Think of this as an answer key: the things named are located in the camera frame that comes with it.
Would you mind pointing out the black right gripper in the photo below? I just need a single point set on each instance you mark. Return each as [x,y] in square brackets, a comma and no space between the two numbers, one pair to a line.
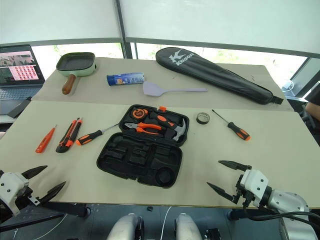
[240,191]

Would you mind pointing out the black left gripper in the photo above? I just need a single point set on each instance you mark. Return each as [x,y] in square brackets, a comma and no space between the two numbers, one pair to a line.
[29,192]

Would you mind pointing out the orange test pen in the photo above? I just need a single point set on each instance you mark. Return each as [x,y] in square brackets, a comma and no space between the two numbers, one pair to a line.
[45,140]

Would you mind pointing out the orange black utility knife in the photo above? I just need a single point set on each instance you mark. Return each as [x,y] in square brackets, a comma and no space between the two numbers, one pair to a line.
[68,136]

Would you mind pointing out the black electrical tape roll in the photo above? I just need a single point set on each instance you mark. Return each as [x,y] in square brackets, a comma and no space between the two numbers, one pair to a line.
[200,119]

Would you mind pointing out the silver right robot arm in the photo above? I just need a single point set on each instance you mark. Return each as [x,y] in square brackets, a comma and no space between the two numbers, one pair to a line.
[287,202]

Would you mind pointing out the black tool case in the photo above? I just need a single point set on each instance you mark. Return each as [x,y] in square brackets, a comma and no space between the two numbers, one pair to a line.
[140,160]

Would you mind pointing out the silver rounded shape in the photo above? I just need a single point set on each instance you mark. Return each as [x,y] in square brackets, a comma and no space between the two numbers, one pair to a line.
[187,227]
[125,227]

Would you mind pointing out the black flat phone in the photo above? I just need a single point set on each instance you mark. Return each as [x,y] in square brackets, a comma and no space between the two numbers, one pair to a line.
[18,108]

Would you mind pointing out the black orange claw hammer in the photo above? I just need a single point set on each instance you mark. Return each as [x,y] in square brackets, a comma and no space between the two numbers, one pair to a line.
[166,122]

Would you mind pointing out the black Kason racket bag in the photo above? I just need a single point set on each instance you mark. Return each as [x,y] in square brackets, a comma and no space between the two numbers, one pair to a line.
[212,72]

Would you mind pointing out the seated bystander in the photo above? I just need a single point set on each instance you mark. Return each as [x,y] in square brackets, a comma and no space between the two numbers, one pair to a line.
[313,110]

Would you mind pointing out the small white device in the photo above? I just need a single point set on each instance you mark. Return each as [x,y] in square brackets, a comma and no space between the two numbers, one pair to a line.
[288,85]

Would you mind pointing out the orange black tape measure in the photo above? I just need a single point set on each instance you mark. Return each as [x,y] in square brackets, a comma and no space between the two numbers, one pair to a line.
[138,113]

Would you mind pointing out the open laptop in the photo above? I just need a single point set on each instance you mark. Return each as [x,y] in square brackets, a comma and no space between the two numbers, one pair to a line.
[17,70]

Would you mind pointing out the lilac silicone spatula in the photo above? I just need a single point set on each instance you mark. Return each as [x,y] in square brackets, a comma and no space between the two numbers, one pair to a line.
[152,89]

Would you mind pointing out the green square frying pan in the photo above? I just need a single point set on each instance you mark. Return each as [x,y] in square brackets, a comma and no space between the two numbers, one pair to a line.
[75,62]

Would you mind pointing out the blue cylindrical can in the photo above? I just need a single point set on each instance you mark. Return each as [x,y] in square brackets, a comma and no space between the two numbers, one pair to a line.
[125,79]

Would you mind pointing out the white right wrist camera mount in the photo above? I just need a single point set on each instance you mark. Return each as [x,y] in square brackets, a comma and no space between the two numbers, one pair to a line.
[253,182]

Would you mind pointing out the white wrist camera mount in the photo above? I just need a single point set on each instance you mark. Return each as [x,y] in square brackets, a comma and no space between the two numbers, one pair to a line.
[10,185]
[253,182]

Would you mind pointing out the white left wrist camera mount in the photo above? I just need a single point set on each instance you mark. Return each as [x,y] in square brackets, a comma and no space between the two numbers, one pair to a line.
[10,185]

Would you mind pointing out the black table frame bar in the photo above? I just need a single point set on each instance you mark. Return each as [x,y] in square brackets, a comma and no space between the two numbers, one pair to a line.
[65,208]
[240,214]

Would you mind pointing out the dark window frame post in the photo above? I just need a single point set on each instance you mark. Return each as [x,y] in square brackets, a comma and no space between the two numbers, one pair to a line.
[126,37]

